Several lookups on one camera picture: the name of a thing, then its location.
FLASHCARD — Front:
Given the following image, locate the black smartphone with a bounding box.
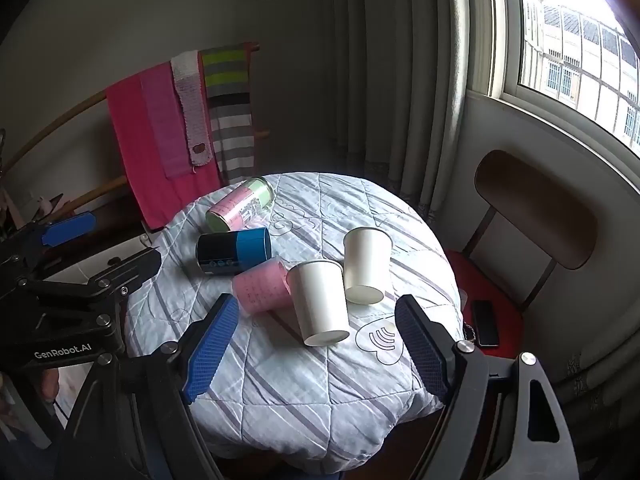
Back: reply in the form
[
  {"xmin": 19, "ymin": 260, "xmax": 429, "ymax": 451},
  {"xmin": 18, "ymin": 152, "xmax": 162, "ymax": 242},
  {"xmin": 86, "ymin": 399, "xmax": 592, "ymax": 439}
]
[{"xmin": 471, "ymin": 300, "xmax": 500, "ymax": 348}]

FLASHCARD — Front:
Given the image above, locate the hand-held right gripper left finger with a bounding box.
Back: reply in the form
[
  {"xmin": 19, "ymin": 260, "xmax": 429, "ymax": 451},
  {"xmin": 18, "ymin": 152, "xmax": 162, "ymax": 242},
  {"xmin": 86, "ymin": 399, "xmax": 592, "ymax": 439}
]
[{"xmin": 52, "ymin": 292, "xmax": 241, "ymax": 480}]

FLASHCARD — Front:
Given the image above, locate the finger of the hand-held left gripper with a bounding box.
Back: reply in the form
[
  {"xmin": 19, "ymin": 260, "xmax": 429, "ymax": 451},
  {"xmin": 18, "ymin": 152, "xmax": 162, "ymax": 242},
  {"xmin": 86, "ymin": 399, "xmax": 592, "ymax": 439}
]
[
  {"xmin": 0, "ymin": 211, "xmax": 97, "ymax": 273},
  {"xmin": 30, "ymin": 246, "xmax": 164, "ymax": 306}
]

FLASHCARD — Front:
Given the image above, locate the white paper cup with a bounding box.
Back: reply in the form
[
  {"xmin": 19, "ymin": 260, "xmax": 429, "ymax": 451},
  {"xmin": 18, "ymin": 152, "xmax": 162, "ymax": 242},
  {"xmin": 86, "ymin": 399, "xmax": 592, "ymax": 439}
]
[
  {"xmin": 286, "ymin": 259, "xmax": 351, "ymax": 348},
  {"xmin": 342, "ymin": 226, "xmax": 394, "ymax": 306}
]

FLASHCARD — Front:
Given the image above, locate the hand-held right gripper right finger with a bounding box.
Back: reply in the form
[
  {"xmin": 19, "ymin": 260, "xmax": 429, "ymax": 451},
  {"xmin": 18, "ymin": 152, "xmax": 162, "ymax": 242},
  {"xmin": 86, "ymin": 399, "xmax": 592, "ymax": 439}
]
[{"xmin": 394, "ymin": 294, "xmax": 582, "ymax": 480}]

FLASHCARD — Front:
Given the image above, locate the wooden chair with red seat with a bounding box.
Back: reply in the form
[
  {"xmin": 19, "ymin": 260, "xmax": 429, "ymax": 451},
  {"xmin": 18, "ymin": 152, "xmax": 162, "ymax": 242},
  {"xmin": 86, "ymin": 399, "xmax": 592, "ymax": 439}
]
[{"xmin": 442, "ymin": 149, "xmax": 599, "ymax": 361}]

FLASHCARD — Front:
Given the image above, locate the striped grey yellow cloth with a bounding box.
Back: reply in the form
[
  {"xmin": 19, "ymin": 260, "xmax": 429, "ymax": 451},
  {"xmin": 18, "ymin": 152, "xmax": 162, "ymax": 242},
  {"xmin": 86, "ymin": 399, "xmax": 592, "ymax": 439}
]
[{"xmin": 200, "ymin": 45, "xmax": 256, "ymax": 186}]

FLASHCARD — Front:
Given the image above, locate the white knitted cloth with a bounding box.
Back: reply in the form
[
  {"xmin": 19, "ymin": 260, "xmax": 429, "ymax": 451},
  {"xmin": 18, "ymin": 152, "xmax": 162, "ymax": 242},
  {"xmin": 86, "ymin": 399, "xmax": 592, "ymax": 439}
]
[{"xmin": 170, "ymin": 50, "xmax": 213, "ymax": 167}]

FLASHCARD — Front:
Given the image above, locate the light magenta towel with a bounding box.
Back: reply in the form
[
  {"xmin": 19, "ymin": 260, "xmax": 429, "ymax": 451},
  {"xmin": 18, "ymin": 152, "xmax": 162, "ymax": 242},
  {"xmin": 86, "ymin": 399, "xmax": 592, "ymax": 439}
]
[{"xmin": 140, "ymin": 65, "xmax": 193, "ymax": 179}]

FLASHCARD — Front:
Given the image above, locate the pink and green can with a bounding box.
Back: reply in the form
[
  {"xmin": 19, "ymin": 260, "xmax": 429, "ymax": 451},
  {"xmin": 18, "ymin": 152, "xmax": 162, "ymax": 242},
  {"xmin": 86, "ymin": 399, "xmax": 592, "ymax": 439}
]
[{"xmin": 205, "ymin": 176, "xmax": 277, "ymax": 233}]

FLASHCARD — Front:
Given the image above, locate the blue and black can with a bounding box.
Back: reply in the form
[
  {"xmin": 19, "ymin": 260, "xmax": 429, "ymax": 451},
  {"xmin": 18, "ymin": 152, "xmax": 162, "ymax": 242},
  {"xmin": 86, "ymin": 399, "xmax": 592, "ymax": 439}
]
[{"xmin": 195, "ymin": 227, "xmax": 273, "ymax": 277}]

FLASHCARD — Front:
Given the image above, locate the beige building outside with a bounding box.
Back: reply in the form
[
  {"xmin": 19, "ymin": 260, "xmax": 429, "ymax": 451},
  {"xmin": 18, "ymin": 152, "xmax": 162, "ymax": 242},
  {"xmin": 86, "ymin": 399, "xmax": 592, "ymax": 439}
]
[{"xmin": 520, "ymin": 0, "xmax": 640, "ymax": 146}]

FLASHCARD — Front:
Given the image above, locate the grey pleated curtain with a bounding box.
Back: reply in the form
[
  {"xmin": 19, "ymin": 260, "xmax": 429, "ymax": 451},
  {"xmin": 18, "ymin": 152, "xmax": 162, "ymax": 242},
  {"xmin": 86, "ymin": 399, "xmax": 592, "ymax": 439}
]
[{"xmin": 320, "ymin": 0, "xmax": 482, "ymax": 221}]

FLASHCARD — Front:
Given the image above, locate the person's left hand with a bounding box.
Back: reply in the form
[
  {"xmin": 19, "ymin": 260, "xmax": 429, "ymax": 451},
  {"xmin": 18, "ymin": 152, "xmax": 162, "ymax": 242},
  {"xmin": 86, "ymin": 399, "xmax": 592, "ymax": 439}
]
[{"xmin": 40, "ymin": 367, "xmax": 62, "ymax": 401}]

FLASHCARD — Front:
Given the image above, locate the hot pink towel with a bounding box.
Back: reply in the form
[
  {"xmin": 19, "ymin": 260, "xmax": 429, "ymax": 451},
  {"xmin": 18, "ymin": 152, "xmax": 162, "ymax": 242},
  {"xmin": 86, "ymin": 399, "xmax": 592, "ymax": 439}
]
[{"xmin": 105, "ymin": 77, "xmax": 223, "ymax": 231}]

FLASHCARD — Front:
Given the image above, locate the white framed window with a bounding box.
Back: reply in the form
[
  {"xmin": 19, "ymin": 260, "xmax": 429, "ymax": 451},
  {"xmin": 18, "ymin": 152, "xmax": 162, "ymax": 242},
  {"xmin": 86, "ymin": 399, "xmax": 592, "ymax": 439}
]
[{"xmin": 465, "ymin": 0, "xmax": 640, "ymax": 161}]

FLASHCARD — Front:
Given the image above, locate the pink plastic cup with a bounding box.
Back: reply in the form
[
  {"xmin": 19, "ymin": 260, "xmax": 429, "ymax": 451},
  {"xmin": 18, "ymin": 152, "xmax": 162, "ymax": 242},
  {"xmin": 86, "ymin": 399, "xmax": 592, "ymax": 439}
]
[{"xmin": 232, "ymin": 255, "xmax": 293, "ymax": 317}]

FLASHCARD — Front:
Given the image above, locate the wooden towel rack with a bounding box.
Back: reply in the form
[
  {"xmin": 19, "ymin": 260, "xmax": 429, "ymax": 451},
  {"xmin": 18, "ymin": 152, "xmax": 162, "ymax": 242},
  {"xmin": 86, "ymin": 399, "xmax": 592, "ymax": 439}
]
[{"xmin": 0, "ymin": 42, "xmax": 271, "ymax": 221}]

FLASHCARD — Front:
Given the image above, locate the quilted striped tablecloth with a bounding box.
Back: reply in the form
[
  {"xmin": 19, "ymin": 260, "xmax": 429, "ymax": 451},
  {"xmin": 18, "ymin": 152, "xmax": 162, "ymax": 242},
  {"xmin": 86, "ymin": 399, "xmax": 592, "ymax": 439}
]
[{"xmin": 122, "ymin": 172, "xmax": 463, "ymax": 463}]

